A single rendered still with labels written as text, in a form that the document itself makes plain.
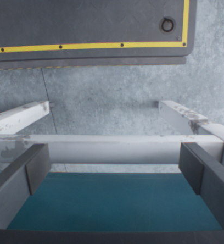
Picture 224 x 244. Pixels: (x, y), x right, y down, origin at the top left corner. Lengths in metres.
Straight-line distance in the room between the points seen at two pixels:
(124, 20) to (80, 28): 0.11
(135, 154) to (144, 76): 0.56
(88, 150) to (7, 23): 0.41
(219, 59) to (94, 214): 0.83
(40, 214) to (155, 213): 0.14
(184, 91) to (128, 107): 0.26
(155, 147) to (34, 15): 0.44
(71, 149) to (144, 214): 0.15
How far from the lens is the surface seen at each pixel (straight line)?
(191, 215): 0.24
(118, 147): 0.28
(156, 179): 0.29
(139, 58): 0.49
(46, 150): 0.17
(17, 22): 0.56
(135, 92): 0.81
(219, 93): 0.94
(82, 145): 0.28
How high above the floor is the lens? 0.80
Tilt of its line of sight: 75 degrees down
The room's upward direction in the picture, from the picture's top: 175 degrees counter-clockwise
